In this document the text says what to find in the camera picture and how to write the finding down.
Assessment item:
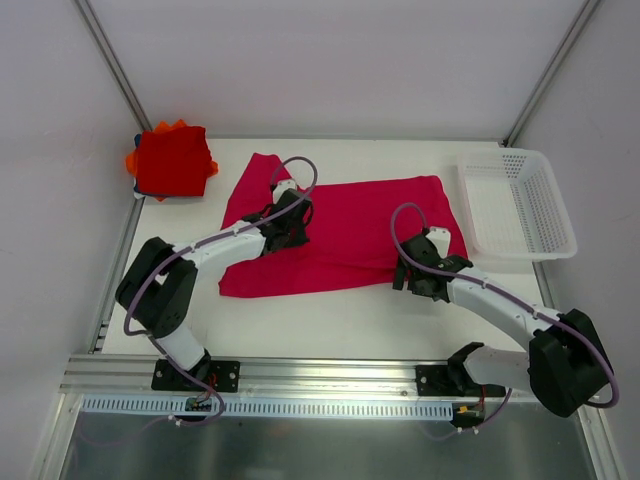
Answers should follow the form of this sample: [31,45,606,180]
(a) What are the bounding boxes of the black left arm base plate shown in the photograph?
[151,358,241,393]

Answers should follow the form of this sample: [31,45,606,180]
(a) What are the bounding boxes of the aluminium corner post right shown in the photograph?
[500,0,603,148]

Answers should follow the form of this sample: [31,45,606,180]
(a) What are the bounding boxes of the aluminium front rail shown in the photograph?
[59,354,504,403]

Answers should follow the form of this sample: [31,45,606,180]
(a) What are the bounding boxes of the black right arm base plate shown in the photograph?
[415,364,506,398]

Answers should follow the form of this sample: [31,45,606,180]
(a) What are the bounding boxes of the white slotted cable duct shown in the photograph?
[79,396,455,420]

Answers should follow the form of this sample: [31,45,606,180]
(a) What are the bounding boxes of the red folded t shirt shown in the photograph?
[135,126,212,199]

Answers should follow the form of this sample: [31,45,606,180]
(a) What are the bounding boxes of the orange folded t shirt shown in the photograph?
[123,119,221,203]

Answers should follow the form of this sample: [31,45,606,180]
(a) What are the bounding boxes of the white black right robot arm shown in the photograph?
[393,234,620,418]

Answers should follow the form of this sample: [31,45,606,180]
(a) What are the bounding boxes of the aluminium corner post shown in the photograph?
[500,0,603,148]
[72,0,152,131]

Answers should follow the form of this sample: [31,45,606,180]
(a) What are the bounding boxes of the magenta t shirt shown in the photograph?
[219,176,467,299]

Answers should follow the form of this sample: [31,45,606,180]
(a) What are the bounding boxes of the aluminium corner post left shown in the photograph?
[72,0,152,131]

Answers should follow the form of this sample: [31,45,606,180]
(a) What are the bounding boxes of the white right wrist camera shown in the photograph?
[425,227,451,257]

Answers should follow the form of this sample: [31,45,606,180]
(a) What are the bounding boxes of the white perforated plastic basket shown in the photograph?
[456,148,578,262]

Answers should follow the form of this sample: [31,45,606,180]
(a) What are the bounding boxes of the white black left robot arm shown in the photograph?
[115,187,314,395]

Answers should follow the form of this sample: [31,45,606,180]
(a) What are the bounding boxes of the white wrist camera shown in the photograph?
[425,227,451,257]
[270,178,298,202]

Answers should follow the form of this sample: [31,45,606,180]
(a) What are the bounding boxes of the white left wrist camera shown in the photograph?
[270,178,298,202]

